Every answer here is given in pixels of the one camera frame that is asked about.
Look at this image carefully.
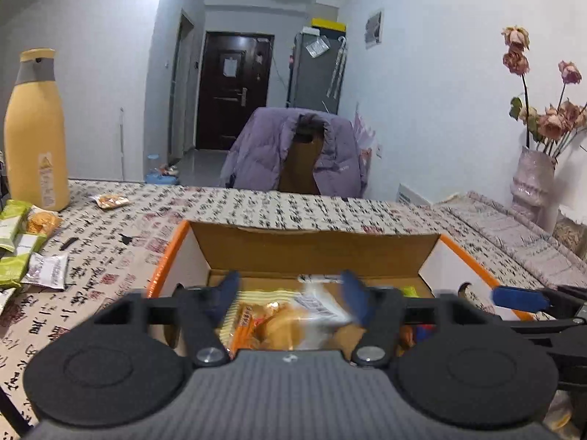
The wooden chair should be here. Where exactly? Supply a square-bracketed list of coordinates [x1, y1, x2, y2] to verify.
[277, 114, 331, 195]

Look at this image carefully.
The dark brown door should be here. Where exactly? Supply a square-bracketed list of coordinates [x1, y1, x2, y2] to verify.
[196, 31, 275, 152]

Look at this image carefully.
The tall yellow bottle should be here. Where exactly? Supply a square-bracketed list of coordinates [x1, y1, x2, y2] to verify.
[4, 48, 72, 212]

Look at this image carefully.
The white green snack packet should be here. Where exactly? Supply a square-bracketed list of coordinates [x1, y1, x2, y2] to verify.
[13, 233, 49, 256]

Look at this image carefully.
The green snack bar packet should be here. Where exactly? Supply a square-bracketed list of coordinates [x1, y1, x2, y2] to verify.
[0, 252, 35, 290]
[0, 199, 33, 253]

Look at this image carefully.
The pink printed bag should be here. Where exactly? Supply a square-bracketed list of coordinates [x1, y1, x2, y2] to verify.
[354, 103, 381, 159]

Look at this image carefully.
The pink textured vase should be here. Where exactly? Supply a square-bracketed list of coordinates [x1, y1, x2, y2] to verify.
[510, 146, 558, 234]

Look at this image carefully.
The grey refrigerator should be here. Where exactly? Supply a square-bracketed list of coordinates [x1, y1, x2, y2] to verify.
[287, 27, 347, 115]

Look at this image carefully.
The small orange snack packet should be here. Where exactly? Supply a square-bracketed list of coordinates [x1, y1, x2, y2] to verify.
[89, 192, 131, 212]

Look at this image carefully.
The purple padded jacket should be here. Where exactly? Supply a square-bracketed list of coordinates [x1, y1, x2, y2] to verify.
[220, 107, 370, 198]

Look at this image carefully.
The clear plastic bag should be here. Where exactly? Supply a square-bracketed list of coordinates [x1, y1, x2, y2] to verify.
[305, 37, 331, 59]

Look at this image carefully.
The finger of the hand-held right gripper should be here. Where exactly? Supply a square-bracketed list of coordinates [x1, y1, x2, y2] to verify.
[492, 284, 587, 320]
[504, 318, 587, 379]

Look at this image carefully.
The beige lace covered jar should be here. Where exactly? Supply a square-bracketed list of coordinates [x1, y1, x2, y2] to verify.
[553, 217, 587, 257]

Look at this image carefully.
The folded umbrella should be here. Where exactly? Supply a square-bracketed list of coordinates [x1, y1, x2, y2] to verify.
[327, 36, 348, 100]

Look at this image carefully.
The wall poster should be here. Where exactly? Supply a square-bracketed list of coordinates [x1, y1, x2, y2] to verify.
[364, 9, 385, 50]

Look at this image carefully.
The yellow box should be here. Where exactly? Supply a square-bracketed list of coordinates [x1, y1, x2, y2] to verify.
[311, 17, 349, 36]

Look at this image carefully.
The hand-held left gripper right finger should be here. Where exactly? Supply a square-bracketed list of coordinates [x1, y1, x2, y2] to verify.
[342, 270, 519, 368]

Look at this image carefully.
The bunch of dried pink roses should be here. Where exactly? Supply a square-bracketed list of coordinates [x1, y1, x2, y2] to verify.
[501, 25, 587, 159]

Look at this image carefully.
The orange cardboard box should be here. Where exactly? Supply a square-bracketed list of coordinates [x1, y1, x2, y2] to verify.
[146, 219, 535, 360]

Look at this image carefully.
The clear bread packet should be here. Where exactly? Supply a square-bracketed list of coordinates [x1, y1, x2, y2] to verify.
[234, 277, 368, 353]

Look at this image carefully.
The pile of assorted snack packets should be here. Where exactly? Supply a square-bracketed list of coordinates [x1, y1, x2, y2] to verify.
[211, 275, 436, 358]

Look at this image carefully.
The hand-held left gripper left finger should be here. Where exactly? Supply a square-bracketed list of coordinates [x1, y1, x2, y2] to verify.
[94, 271, 242, 368]

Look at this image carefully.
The orange cracker packet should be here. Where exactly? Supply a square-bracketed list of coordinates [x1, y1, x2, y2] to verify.
[25, 206, 62, 238]

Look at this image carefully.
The glass side door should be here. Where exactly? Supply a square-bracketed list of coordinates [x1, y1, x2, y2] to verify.
[167, 8, 196, 163]

